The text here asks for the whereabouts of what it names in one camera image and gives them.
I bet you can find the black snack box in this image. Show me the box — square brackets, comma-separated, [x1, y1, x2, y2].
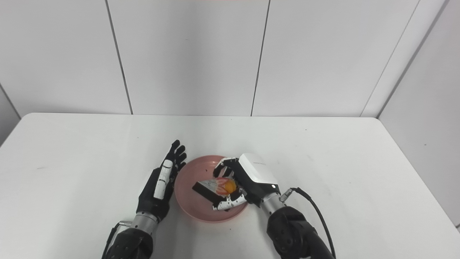
[192, 177, 238, 204]

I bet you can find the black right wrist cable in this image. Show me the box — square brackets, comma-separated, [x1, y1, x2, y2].
[280, 187, 337, 259]

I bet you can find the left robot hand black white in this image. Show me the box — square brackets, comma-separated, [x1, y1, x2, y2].
[136, 140, 187, 223]

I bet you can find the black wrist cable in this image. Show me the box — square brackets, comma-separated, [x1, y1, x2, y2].
[280, 187, 337, 259]
[101, 220, 132, 259]

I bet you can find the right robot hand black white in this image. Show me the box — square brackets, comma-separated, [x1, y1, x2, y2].
[211, 153, 281, 212]

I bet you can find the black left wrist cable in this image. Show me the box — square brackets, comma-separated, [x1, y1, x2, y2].
[101, 220, 132, 259]

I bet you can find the pink round plate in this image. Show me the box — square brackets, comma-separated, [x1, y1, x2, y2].
[174, 155, 249, 223]

